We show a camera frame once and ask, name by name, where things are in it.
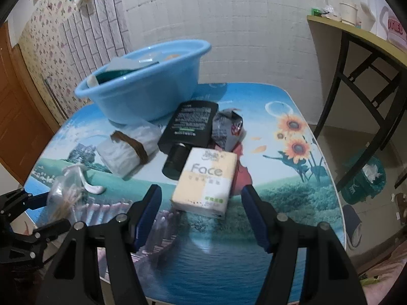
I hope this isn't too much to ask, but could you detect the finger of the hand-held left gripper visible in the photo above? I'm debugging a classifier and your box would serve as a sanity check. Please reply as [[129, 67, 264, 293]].
[[0, 219, 71, 264], [0, 188, 50, 212]]

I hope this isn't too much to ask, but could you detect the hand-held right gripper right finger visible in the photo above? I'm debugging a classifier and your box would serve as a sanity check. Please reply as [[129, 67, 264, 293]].
[[241, 184, 366, 305]]

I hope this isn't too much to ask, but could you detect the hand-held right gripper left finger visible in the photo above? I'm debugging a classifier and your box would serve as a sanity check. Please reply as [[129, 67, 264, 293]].
[[36, 184, 163, 305]]

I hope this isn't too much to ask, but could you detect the white yellow tissue pack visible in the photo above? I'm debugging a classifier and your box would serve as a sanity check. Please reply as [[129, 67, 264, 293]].
[[171, 148, 238, 220]]

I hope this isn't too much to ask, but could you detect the blue plastic basin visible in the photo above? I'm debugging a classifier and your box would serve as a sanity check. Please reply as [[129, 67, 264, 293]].
[[74, 40, 212, 125]]

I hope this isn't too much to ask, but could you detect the clear plastic container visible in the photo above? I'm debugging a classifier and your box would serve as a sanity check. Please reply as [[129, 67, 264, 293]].
[[106, 51, 166, 72]]

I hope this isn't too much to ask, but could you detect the cotton swab bag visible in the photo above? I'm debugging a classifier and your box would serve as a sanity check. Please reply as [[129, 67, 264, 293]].
[[46, 165, 86, 221]]

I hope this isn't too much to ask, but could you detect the white plastic spoon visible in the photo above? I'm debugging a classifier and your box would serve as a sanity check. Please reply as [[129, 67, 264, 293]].
[[78, 165, 106, 195]]

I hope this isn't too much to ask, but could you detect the white bundle with brown band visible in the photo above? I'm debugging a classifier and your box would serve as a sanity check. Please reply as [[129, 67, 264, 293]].
[[96, 124, 163, 178]]

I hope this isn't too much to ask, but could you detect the brown wooden door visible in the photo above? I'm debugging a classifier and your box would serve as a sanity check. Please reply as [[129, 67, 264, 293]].
[[0, 25, 56, 185]]

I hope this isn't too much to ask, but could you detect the silver snack packet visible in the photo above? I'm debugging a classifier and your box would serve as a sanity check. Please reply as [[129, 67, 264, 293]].
[[211, 108, 245, 151]]

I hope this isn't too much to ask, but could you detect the black bottle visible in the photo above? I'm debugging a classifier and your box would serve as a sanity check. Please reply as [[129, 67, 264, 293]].
[[158, 101, 219, 180]]

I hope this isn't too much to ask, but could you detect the green trash bin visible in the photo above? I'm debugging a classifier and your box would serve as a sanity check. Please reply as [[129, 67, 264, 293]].
[[342, 156, 387, 205]]

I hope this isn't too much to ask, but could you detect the pink printed bedding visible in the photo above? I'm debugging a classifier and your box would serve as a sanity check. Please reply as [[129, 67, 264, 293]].
[[359, 245, 407, 293]]

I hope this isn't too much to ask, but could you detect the yellow top side table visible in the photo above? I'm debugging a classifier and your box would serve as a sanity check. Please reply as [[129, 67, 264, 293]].
[[307, 14, 407, 191]]

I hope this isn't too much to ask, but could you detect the white paper cup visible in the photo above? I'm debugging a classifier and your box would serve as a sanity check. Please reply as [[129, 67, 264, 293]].
[[339, 2, 358, 26]]

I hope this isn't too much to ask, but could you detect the pink printed box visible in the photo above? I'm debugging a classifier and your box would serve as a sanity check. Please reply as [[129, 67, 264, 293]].
[[377, 5, 407, 51]]

